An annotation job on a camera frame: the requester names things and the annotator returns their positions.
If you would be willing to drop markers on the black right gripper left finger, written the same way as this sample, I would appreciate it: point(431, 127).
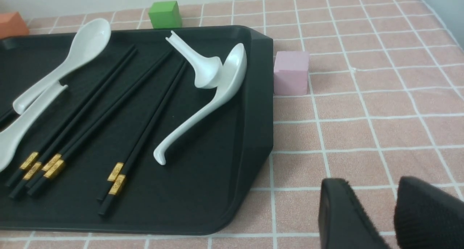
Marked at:
point(343, 222)

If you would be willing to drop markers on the white spoon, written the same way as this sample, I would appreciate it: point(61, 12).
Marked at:
point(12, 135)
point(231, 77)
point(87, 44)
point(206, 68)

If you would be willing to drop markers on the white spoon far right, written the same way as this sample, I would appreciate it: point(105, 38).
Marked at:
point(231, 77)

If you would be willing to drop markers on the white spoon top left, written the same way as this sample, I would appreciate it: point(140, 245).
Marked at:
point(87, 44)

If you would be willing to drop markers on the black serving tray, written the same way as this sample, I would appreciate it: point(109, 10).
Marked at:
point(209, 170)

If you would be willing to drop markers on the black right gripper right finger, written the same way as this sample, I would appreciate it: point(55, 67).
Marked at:
point(426, 217)

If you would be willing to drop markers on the white spoon upper right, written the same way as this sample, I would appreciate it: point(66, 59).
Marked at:
point(206, 68)

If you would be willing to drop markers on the green cube block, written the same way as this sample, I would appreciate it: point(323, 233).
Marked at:
point(165, 14)

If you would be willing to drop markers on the black chopstick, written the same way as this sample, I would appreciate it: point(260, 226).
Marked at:
point(38, 170)
point(145, 129)
point(105, 120)
point(143, 144)
point(16, 192)
point(49, 146)

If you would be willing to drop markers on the pink cube block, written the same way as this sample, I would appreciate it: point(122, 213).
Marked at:
point(291, 70)

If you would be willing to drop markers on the white spoon bottom middle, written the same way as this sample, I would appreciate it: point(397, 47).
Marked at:
point(12, 135)

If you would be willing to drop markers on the pink checkered tablecloth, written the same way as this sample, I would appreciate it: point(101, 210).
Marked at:
point(385, 100)

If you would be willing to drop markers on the orange cube block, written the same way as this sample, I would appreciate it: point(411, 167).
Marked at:
point(12, 24)

